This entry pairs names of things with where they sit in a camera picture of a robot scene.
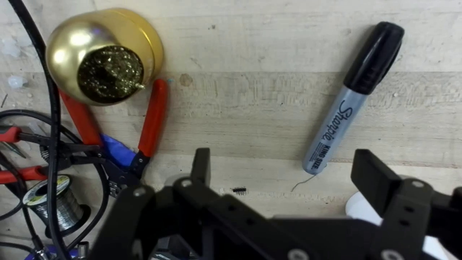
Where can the small black screw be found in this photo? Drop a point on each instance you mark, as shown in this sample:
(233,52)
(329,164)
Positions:
(239,189)

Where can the black grey Sharpie marker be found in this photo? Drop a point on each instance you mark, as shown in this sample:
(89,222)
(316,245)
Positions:
(344,108)

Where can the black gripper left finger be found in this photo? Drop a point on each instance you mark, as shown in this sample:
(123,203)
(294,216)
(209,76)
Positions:
(200,166)

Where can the gold dome tip cleaner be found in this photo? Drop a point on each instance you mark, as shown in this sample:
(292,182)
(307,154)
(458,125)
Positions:
(77,47)

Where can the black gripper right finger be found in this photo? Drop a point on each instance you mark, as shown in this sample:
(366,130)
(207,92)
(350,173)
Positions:
(373,175)

